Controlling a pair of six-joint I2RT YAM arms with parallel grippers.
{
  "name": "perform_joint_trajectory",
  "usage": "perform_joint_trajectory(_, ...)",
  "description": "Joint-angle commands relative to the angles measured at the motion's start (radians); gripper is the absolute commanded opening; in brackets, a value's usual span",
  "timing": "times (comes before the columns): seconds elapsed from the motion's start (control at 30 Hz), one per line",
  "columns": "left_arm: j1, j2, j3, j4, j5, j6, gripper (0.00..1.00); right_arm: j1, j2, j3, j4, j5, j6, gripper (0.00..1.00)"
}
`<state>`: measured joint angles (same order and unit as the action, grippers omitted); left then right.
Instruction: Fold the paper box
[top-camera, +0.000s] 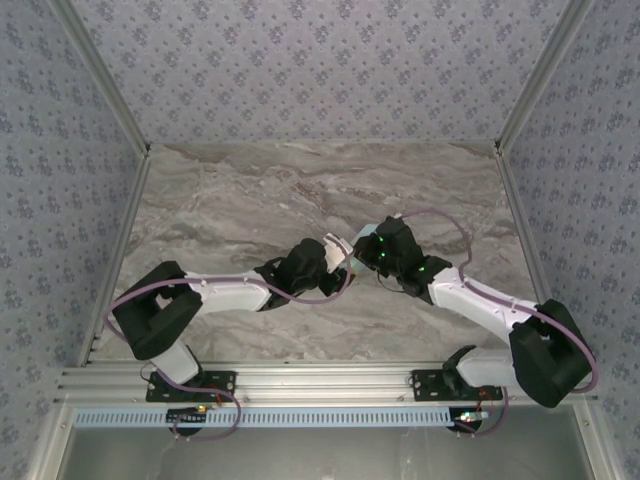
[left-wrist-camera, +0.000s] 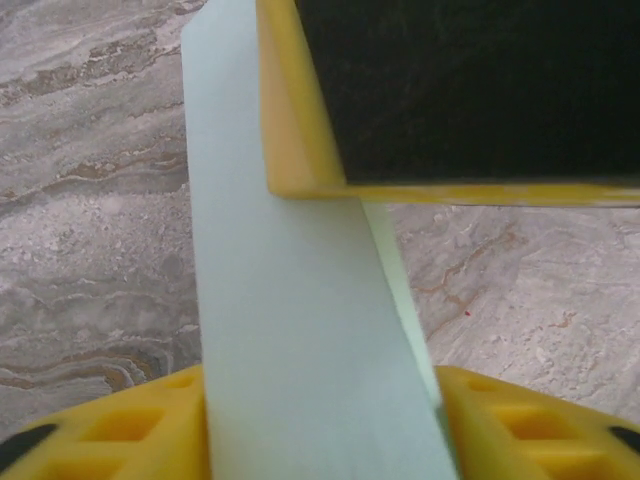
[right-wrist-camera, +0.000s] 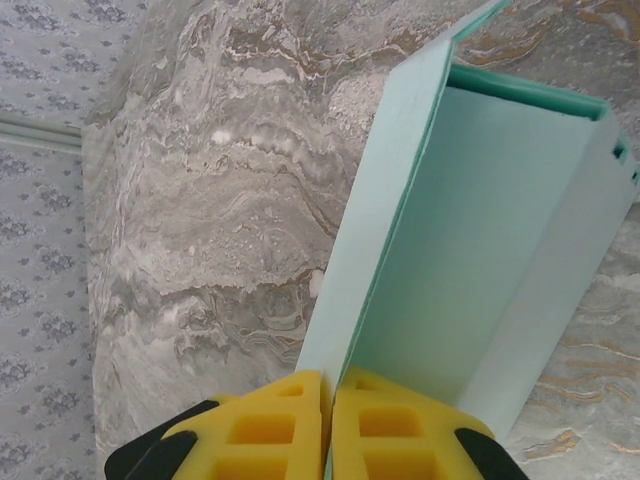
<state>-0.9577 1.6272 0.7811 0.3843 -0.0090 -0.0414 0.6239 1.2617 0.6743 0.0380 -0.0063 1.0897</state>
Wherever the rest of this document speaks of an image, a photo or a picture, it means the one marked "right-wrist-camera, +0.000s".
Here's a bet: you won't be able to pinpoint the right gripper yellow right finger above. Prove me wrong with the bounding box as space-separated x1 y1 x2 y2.
328 366 525 480

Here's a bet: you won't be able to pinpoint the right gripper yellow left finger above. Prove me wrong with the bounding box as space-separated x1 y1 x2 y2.
103 368 330 480

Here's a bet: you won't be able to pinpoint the teal paper box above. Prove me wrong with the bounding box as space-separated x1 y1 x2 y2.
298 0 640 480

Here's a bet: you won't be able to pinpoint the aluminium frame post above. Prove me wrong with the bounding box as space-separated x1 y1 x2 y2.
0 118 85 150

